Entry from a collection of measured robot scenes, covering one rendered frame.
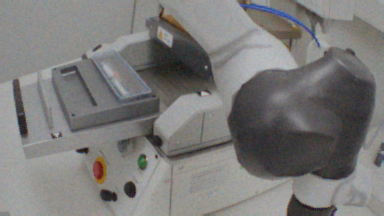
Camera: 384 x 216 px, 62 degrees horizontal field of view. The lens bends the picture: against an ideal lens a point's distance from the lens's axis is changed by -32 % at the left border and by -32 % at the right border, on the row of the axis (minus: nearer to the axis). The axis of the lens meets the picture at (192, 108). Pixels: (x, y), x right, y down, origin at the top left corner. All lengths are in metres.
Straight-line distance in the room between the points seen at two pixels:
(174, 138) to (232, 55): 0.25
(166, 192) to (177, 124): 0.12
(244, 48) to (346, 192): 0.21
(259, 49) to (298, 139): 0.12
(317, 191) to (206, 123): 0.30
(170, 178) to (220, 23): 0.34
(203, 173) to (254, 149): 0.37
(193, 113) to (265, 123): 0.32
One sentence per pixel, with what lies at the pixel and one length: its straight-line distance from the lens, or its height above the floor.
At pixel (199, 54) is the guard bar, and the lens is 0.72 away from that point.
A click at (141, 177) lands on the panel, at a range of 0.73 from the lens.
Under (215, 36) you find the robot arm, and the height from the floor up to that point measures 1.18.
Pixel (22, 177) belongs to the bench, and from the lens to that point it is 0.92.
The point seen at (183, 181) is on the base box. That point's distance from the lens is 0.72.
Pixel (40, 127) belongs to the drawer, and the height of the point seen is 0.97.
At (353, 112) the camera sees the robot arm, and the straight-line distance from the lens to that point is 0.39.
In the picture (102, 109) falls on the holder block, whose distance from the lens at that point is 0.67.
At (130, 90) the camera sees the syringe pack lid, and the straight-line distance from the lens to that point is 0.70.
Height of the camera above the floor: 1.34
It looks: 31 degrees down
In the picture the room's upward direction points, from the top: 6 degrees clockwise
